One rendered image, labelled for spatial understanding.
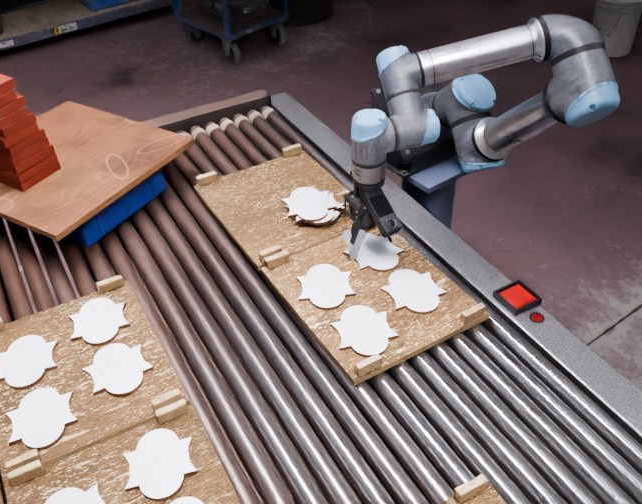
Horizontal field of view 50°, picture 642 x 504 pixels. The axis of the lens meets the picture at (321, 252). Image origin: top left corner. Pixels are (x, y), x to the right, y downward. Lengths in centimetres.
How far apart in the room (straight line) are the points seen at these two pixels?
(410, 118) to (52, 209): 89
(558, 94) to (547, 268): 163
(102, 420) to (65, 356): 20
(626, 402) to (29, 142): 148
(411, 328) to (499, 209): 204
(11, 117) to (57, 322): 52
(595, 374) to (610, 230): 201
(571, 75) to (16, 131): 129
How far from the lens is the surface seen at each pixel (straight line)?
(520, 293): 161
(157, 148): 196
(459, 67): 157
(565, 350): 153
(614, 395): 148
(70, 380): 150
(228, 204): 187
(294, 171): 198
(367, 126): 146
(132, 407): 141
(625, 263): 330
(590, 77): 160
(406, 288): 157
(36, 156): 190
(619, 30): 513
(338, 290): 156
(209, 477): 129
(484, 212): 344
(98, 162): 195
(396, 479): 128
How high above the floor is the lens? 200
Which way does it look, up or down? 39 degrees down
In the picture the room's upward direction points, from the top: 3 degrees counter-clockwise
